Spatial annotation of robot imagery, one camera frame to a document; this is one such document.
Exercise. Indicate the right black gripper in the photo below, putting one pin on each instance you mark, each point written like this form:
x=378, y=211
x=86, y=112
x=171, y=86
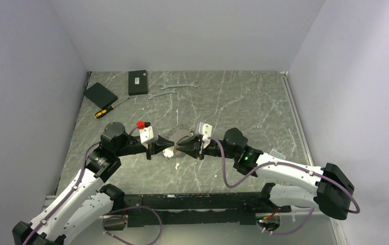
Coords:
x=193, y=147

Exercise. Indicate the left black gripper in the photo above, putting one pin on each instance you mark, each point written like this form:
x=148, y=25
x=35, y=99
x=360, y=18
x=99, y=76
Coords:
x=155, y=147

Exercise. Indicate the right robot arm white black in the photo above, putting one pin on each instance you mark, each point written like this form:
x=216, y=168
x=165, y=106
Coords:
x=325, y=188

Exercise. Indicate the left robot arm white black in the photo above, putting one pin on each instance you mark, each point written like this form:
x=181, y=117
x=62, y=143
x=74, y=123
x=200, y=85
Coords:
x=88, y=196

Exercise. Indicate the lower silver wrench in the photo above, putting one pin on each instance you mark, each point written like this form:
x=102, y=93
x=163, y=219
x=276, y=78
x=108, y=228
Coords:
x=151, y=96

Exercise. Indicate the silver wrench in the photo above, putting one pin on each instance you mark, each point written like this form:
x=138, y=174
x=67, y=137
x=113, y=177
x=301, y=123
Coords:
x=194, y=84
x=151, y=96

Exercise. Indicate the upper silver wrench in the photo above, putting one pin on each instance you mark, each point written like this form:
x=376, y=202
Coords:
x=194, y=84

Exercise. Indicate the yellow black screwdriver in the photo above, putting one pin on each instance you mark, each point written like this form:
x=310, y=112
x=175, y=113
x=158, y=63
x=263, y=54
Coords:
x=105, y=111

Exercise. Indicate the black box with label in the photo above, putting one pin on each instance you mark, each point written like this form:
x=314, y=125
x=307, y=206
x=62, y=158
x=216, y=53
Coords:
x=137, y=82

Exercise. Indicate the flat black square box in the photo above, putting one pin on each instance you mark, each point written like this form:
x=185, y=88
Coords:
x=100, y=96

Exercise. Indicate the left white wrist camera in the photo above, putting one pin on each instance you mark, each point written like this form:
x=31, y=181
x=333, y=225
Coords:
x=147, y=132

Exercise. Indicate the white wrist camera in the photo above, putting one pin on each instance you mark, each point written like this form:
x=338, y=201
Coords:
x=147, y=132
x=204, y=131

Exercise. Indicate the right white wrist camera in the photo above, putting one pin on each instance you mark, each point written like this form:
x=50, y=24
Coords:
x=204, y=131

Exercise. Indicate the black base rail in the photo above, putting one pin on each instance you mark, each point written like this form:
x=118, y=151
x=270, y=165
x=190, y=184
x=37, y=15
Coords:
x=189, y=208

